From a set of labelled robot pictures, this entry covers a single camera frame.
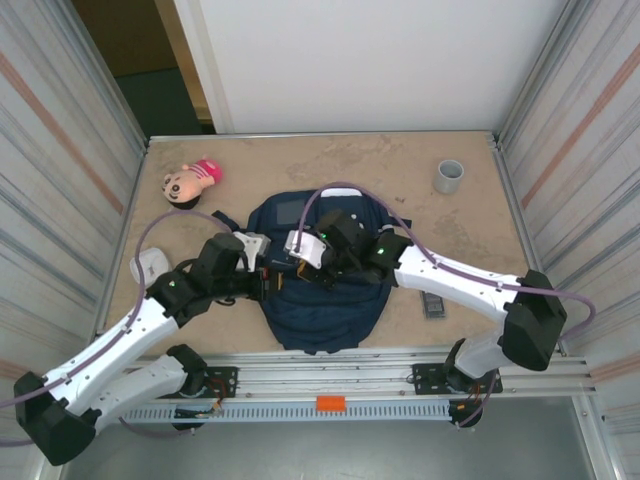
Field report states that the navy blue student backpack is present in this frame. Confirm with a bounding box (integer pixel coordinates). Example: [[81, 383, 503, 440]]
[[209, 185, 414, 355]]

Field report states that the white rounded plastic box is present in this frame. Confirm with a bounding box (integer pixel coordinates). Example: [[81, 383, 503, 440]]
[[128, 247, 171, 286]]

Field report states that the pink plush doll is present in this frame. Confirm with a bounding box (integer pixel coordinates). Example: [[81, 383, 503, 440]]
[[160, 158, 225, 212]]

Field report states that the small black calculator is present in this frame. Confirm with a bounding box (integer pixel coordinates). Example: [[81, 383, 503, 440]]
[[418, 292, 448, 322]]

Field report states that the grey plastic cup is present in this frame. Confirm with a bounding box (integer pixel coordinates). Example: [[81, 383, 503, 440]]
[[432, 158, 466, 195]]

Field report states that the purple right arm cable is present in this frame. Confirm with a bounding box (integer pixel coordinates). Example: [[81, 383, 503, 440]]
[[292, 180, 597, 429]]

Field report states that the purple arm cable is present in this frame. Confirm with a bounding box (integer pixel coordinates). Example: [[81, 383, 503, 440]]
[[0, 209, 246, 447], [292, 180, 597, 429]]

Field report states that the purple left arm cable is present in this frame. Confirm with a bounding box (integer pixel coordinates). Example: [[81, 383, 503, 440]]
[[0, 209, 246, 447]]

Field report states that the aluminium mounting rail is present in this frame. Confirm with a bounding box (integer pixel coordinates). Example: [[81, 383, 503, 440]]
[[119, 349, 599, 401]]

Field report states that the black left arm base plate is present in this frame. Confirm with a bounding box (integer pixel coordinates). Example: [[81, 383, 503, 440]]
[[148, 366, 239, 400]]

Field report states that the white slotted cable duct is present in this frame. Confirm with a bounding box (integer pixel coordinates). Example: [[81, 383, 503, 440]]
[[122, 402, 454, 425]]

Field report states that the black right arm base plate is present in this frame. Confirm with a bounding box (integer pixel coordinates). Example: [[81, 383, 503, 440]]
[[410, 362, 504, 397]]

